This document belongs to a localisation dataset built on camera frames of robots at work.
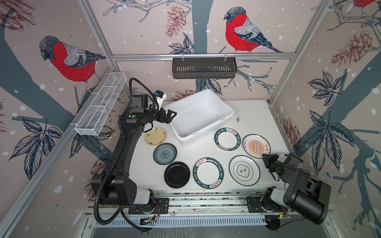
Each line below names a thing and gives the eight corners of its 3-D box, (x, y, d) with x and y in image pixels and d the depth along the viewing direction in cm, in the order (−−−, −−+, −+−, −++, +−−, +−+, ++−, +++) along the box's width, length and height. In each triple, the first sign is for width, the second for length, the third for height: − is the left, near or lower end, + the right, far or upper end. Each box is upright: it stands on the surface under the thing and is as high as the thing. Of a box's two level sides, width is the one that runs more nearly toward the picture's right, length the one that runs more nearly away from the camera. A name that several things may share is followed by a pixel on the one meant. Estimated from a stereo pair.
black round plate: (163, 188, 81) (162, 187, 79) (166, 162, 90) (165, 161, 88) (189, 188, 81) (189, 187, 79) (190, 162, 90) (190, 161, 88)
